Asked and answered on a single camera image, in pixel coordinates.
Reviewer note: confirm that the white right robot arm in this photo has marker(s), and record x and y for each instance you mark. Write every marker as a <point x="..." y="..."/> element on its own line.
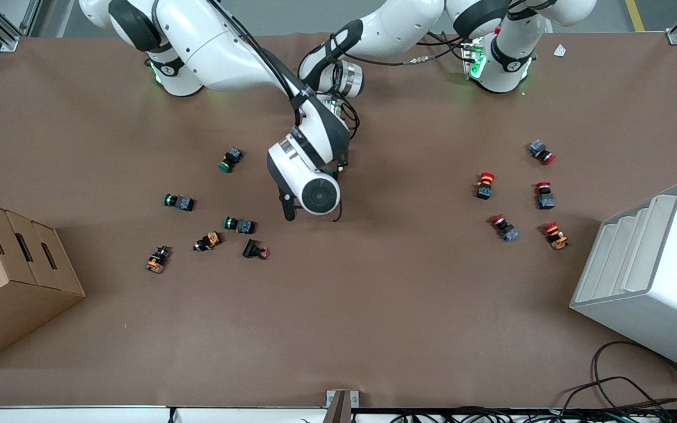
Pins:
<point x="215" y="47"/>

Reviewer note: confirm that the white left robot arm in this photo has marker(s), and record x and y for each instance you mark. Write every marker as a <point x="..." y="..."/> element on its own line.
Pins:
<point x="403" y="23"/>

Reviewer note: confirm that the green push button grey block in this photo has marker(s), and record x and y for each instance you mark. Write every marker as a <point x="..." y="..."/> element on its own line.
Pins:
<point x="181" y="202"/>
<point x="231" y="158"/>
<point x="241" y="225"/>

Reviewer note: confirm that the black push button orange block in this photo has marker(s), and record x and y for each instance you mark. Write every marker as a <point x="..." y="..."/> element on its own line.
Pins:
<point x="209" y="241"/>
<point x="157" y="260"/>

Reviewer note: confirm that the brown table cover mat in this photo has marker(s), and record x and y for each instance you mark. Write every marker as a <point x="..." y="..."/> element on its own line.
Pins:
<point x="374" y="305"/>

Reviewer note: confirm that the red push button grey block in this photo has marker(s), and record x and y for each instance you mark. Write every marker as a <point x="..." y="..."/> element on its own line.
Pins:
<point x="545" y="197"/>
<point x="505" y="229"/>
<point x="540" y="150"/>

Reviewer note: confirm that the small white paper scrap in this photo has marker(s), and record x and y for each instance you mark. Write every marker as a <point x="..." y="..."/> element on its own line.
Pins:
<point x="560" y="50"/>

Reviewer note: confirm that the red emergency button orange block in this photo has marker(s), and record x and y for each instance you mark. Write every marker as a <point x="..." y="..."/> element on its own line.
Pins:
<point x="556" y="236"/>

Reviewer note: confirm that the brown cardboard box with slots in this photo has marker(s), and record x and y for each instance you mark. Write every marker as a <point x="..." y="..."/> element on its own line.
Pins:
<point x="3" y="305"/>

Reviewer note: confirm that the white stepped storage rack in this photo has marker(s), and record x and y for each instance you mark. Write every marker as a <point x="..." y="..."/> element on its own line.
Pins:
<point x="662" y="299"/>

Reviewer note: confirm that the black switch with red lamp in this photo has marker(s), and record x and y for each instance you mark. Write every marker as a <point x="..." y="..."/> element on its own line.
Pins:
<point x="253" y="249"/>

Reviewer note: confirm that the grey metal bracket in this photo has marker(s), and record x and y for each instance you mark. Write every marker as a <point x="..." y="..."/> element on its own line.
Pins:
<point x="332" y="399"/>

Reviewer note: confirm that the white table edge rail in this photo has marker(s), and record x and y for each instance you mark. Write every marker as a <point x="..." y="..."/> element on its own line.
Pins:
<point x="80" y="415"/>

